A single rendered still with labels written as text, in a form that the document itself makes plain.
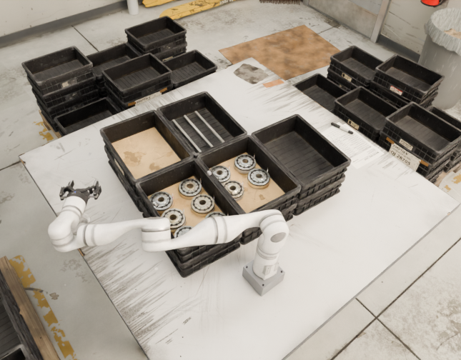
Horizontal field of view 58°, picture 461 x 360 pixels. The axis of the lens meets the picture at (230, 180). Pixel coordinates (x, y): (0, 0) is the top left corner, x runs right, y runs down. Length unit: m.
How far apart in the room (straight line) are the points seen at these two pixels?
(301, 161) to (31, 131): 2.33
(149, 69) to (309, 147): 1.54
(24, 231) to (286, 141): 1.79
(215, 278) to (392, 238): 0.83
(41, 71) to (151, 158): 1.57
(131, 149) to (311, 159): 0.88
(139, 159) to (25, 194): 1.34
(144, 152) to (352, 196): 1.05
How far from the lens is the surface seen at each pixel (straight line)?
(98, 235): 1.40
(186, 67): 3.44
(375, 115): 3.20
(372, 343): 2.57
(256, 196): 1.87
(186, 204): 1.84
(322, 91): 3.49
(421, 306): 2.78
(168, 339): 1.69
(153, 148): 2.09
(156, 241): 1.34
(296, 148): 2.12
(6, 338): 2.23
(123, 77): 3.19
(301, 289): 1.80
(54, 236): 1.44
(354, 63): 3.70
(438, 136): 3.03
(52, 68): 3.41
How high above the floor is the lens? 2.28
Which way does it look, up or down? 49 degrees down
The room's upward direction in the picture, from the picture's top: 3 degrees clockwise
